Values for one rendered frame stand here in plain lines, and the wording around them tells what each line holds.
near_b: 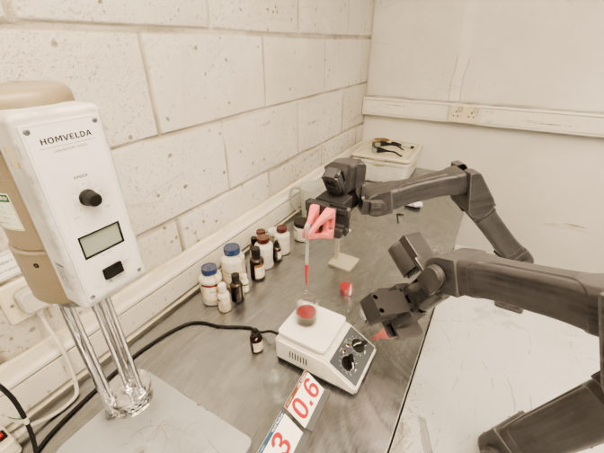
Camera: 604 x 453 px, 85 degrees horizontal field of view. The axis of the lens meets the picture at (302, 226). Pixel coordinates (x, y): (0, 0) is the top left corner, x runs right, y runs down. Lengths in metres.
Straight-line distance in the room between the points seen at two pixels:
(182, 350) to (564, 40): 1.91
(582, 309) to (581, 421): 0.14
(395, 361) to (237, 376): 0.36
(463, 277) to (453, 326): 0.46
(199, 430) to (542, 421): 0.56
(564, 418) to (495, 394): 0.35
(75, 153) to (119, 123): 0.48
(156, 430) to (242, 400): 0.16
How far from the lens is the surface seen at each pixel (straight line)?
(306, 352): 0.76
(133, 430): 0.80
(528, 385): 0.93
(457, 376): 0.88
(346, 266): 1.10
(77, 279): 0.41
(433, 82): 2.02
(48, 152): 0.36
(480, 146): 2.04
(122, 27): 0.87
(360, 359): 0.80
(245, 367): 0.83
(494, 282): 0.51
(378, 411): 0.78
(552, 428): 0.57
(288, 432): 0.72
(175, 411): 0.79
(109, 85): 0.83
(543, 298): 0.48
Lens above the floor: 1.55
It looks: 29 degrees down
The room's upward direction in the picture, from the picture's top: straight up
